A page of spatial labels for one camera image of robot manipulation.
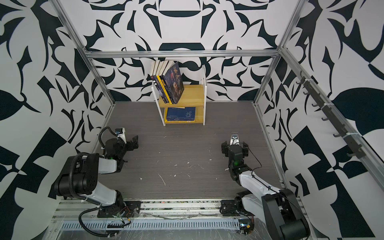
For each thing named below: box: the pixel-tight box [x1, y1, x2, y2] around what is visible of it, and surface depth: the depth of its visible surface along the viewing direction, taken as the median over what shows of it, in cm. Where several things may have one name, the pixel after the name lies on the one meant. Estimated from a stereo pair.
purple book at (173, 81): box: [162, 61, 185, 105], surface depth 88 cm
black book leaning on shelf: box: [152, 60, 158, 77], surface depth 81 cm
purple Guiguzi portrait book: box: [151, 60, 169, 104], surface depth 83 cm
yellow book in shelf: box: [164, 107, 196, 124], surface depth 104 cm
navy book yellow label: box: [166, 107, 196, 121], surface depth 104 cm
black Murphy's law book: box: [159, 60, 175, 105], surface depth 83 cm
